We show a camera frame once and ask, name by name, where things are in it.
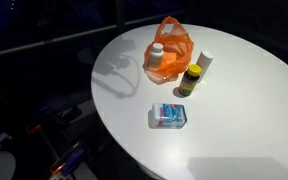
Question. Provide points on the white cylindrical tube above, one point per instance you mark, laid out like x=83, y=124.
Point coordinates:
x=204, y=60

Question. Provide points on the dark metal rail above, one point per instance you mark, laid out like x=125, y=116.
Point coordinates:
x=67, y=36

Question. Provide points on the blue and white packet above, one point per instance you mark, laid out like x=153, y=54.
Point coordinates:
x=168, y=115

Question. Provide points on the brown bottle with yellow lid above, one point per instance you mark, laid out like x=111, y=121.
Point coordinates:
x=190, y=81

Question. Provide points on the orange plastic bag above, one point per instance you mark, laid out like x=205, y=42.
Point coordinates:
x=180, y=43

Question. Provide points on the dark vertical post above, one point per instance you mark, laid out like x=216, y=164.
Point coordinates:
x=120, y=15

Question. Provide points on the white bottle with white lid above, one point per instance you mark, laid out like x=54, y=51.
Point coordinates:
x=156, y=56

